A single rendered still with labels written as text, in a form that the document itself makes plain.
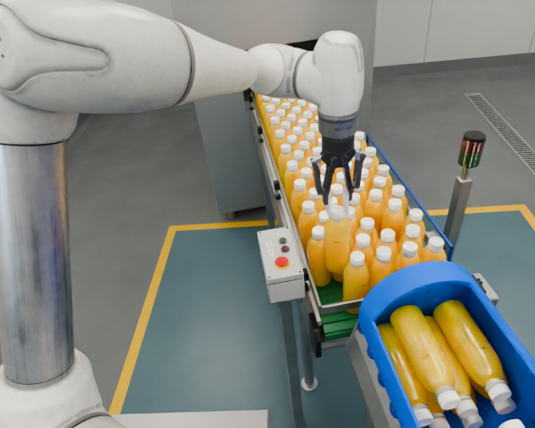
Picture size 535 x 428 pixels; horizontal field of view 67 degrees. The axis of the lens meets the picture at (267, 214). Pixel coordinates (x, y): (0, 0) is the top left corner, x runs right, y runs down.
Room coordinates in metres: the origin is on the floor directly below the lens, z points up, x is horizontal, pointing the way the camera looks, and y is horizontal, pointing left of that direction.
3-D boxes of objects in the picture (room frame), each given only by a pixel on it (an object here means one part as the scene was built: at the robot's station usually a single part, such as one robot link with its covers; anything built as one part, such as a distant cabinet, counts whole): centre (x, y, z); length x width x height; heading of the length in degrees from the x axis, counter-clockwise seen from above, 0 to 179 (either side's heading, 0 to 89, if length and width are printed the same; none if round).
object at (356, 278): (0.76, -0.23, 1.00); 0.07 x 0.07 x 0.19
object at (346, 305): (0.73, -0.32, 0.96); 0.40 x 0.01 x 0.03; 94
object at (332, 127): (0.82, -0.18, 1.48); 0.09 x 0.09 x 0.06
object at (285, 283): (0.83, -0.02, 1.05); 0.20 x 0.10 x 0.10; 4
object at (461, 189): (1.05, -0.65, 0.55); 0.04 x 0.04 x 1.10; 4
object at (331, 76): (0.83, -0.17, 1.59); 0.13 x 0.11 x 0.16; 49
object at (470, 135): (1.05, -0.65, 1.18); 0.06 x 0.06 x 0.16
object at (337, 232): (0.82, -0.18, 1.12); 0.07 x 0.07 x 0.19
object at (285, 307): (0.83, -0.02, 0.50); 0.04 x 0.04 x 1.00; 4
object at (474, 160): (1.05, -0.65, 1.18); 0.06 x 0.06 x 0.05
